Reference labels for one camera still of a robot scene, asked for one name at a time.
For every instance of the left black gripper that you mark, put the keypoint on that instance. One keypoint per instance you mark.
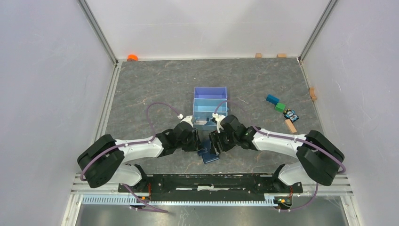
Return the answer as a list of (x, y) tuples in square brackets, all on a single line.
[(195, 145)]

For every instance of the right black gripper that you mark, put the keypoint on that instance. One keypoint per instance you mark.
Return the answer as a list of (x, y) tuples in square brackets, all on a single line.
[(214, 138)]

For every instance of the blue card holder wallet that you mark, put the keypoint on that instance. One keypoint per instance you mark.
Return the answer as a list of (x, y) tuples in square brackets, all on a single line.
[(206, 153)]

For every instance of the blue purple three-bin tray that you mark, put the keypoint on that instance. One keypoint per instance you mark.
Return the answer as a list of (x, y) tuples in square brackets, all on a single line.
[(205, 102)]

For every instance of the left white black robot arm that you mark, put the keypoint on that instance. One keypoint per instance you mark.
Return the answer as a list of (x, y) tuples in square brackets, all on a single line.
[(107, 159)]

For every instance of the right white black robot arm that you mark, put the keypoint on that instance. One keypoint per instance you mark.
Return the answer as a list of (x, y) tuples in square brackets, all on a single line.
[(318, 159)]

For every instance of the blue toy brick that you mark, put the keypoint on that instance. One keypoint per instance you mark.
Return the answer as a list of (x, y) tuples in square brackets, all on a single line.
[(272, 99)]

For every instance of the green toy brick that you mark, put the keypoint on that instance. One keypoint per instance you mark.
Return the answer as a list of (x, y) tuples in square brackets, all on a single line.
[(280, 107)]

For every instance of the wooden stick block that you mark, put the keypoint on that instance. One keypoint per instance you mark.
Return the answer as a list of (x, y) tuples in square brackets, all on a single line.
[(290, 126)]

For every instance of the black owl pattern block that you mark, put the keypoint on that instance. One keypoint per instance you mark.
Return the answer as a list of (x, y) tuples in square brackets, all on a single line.
[(290, 115)]

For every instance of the orange round cap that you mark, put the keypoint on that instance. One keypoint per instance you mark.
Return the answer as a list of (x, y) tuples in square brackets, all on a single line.
[(132, 57)]

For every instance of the curved wooden piece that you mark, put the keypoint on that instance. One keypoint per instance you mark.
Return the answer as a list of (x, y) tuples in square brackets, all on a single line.
[(312, 93)]

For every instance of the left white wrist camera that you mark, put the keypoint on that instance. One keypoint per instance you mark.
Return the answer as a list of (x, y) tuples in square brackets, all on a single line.
[(188, 119)]

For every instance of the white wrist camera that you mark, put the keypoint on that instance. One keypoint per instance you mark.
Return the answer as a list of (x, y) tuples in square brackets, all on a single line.
[(188, 119), (217, 118)]

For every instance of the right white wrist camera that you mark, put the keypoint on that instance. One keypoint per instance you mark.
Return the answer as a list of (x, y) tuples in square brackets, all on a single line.
[(217, 118)]

